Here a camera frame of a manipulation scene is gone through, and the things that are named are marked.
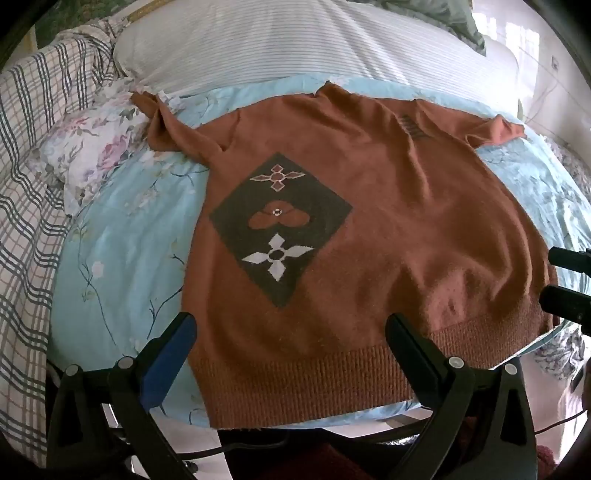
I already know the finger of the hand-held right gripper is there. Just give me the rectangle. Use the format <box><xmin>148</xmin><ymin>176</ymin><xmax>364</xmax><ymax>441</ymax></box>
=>
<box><xmin>539</xmin><ymin>285</ymin><xmax>591</xmax><ymax>331</ymax></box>
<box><xmin>549</xmin><ymin>246</ymin><xmax>591</xmax><ymax>278</ymax></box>

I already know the white pink floral pillow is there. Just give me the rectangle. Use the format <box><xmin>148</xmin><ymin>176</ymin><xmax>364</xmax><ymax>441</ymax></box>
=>
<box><xmin>39</xmin><ymin>90</ymin><xmax>185</xmax><ymax>215</ymax></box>

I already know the black cable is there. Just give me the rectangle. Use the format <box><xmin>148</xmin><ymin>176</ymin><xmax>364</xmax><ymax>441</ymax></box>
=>
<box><xmin>182</xmin><ymin>436</ymin><xmax>289</xmax><ymax>464</ymax></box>

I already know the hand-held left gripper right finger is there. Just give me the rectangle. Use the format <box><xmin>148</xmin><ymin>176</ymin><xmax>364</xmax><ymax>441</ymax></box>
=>
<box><xmin>385</xmin><ymin>313</ymin><xmax>539</xmax><ymax>480</ymax></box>

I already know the brown knit sweater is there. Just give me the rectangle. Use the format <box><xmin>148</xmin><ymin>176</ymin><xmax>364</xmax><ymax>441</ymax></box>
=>
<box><xmin>130</xmin><ymin>80</ymin><xmax>561</xmax><ymax>430</ymax></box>

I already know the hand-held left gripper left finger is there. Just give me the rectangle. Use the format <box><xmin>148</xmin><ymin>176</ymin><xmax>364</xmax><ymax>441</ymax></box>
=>
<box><xmin>46</xmin><ymin>311</ymin><xmax>199</xmax><ymax>480</ymax></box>

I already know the light blue floral bedsheet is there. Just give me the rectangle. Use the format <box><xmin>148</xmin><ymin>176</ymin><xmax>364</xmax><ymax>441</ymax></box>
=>
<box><xmin>48</xmin><ymin>74</ymin><xmax>591</xmax><ymax>425</ymax></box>

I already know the green pillow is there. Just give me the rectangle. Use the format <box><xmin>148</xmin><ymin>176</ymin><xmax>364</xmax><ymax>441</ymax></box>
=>
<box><xmin>379</xmin><ymin>0</ymin><xmax>488</xmax><ymax>56</ymax></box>

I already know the grey floral cloth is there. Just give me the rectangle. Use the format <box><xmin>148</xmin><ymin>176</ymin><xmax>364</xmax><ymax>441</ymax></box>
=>
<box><xmin>536</xmin><ymin>323</ymin><xmax>588</xmax><ymax>382</ymax></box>

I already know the plaid blanket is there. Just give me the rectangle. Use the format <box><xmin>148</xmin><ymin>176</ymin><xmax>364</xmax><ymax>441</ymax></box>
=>
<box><xmin>0</xmin><ymin>21</ymin><xmax>134</xmax><ymax>472</ymax></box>

